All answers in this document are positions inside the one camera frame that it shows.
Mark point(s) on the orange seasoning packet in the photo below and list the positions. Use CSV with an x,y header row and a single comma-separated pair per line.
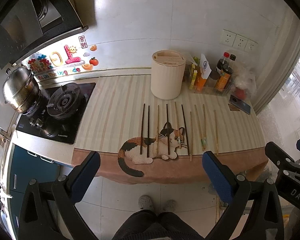
x,y
203,72

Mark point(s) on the grey slipper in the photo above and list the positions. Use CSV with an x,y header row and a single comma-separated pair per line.
x,y
146,203
170,206

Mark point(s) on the black cap sauce bottle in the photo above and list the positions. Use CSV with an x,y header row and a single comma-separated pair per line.
x,y
232,59

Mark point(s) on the red cap sauce bottle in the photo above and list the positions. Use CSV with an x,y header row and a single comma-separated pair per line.
x,y
224,60

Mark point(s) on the brown mat label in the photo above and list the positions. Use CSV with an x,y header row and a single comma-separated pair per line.
x,y
233,108

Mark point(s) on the grey slipper left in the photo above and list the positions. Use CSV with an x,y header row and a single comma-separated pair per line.
x,y
146,203

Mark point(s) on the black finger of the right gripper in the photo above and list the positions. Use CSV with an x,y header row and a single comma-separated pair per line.
x,y
288,177

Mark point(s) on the plastic bag with red item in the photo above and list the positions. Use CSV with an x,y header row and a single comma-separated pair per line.
x,y
244,83

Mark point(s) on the white wall outlet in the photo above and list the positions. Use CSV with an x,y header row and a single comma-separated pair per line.
x,y
227,38
240,42
251,46

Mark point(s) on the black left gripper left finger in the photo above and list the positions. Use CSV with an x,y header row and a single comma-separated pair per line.
x,y
36,220

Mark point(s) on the teal cabinet drawers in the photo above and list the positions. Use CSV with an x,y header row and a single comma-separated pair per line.
x,y
24,166

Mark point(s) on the person black trousers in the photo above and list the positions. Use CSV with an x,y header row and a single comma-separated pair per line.
x,y
146,224

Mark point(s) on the black range hood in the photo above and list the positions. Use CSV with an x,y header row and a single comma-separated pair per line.
x,y
27,26

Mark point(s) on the cream round utensil holder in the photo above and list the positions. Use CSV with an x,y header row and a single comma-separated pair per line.
x,y
167,73

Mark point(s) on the stainless steel pot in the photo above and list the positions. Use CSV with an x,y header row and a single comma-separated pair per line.
x,y
20,90

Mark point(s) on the grey slipper right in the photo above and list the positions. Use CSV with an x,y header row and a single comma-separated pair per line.
x,y
170,206

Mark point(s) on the colourful wall stickers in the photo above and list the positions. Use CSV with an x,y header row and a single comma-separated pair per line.
x,y
69,57

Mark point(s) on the black glass gas stove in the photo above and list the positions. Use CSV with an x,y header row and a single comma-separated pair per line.
x,y
57,113

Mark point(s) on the white wall outlet left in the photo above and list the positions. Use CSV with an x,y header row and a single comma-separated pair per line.
x,y
227,38

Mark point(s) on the striped cat kitchen mat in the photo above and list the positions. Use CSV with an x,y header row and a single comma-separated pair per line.
x,y
111,125

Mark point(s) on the clear condiment organizer tray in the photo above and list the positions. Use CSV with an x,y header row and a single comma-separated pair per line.
x,y
209,87

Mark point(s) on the white wall outlet right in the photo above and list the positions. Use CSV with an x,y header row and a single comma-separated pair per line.
x,y
251,46

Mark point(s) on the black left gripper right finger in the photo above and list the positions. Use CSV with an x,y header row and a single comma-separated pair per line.
x,y
265,219

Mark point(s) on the dark smartphone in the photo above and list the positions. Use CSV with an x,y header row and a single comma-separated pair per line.
x,y
240,104

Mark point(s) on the yellow seasoning box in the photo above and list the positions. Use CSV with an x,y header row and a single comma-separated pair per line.
x,y
193,76

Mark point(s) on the white wall outlet middle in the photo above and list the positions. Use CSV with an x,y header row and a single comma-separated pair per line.
x,y
240,42

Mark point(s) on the dark chopstick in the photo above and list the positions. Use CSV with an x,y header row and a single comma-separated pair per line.
x,y
148,128
186,133
168,130
141,133

